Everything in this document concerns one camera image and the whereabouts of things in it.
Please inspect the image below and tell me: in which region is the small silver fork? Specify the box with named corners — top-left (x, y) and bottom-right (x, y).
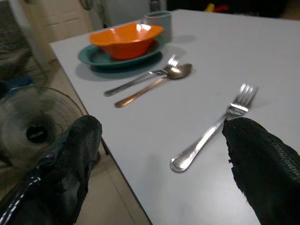
top-left (104, 54), bottom-right (180, 97)

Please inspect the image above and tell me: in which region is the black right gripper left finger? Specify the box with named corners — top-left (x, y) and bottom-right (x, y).
top-left (0, 114), bottom-right (103, 225)

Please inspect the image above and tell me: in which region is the grey electric floor fan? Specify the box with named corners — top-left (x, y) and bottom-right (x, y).
top-left (0, 85), bottom-right (88, 174)

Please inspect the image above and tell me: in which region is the grey cup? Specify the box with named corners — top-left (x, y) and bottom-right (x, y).
top-left (142, 10), bottom-right (173, 44)

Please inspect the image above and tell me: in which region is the red object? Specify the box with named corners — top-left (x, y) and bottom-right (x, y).
top-left (214, 4), bottom-right (229, 13)

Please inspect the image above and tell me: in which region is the large silver fork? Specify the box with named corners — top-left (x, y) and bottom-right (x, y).
top-left (170, 82), bottom-right (258, 173)

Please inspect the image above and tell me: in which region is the orange square bowl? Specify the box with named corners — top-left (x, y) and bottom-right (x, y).
top-left (89, 22), bottom-right (164, 60)

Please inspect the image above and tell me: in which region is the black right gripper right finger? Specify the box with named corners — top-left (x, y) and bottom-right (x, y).
top-left (222, 117), bottom-right (300, 225)

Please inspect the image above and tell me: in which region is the bronze metal spoon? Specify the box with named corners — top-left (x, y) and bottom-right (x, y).
top-left (114, 63), bottom-right (194, 109)

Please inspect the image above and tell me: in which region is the teal oval plate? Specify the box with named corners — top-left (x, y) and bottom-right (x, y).
top-left (78, 39), bottom-right (166, 69)

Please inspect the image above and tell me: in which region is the white panelled door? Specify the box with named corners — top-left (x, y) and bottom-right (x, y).
top-left (22, 0), bottom-right (94, 45)

